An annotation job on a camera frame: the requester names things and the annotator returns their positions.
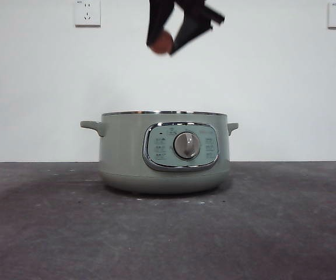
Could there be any brown egg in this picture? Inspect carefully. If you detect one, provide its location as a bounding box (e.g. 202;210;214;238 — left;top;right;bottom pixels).
150;30;174;55

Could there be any sage green electric pot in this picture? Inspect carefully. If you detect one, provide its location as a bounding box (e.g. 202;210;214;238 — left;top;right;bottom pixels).
79;110;239;195

